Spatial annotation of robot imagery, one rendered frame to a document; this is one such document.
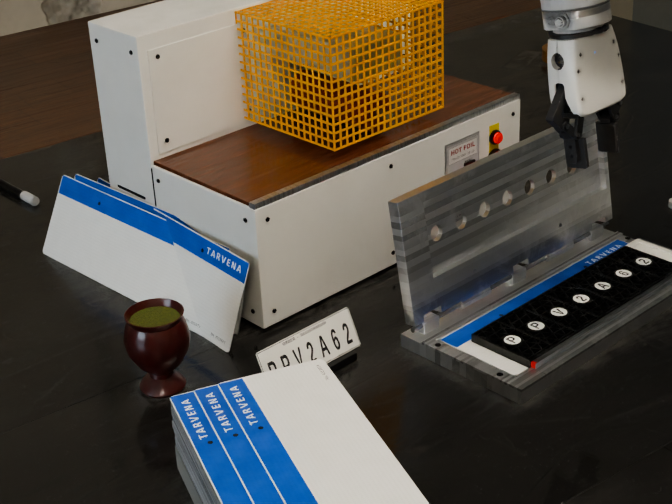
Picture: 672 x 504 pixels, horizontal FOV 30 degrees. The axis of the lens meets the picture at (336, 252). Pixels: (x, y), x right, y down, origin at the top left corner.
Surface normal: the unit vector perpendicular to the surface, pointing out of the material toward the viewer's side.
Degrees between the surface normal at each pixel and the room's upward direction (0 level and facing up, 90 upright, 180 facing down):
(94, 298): 0
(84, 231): 63
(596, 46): 75
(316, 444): 0
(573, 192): 81
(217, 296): 69
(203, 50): 90
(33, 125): 0
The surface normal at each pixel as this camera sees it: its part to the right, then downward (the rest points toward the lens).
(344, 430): -0.04, -0.89
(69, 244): -0.65, -0.09
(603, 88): 0.66, 0.10
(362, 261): 0.69, 0.30
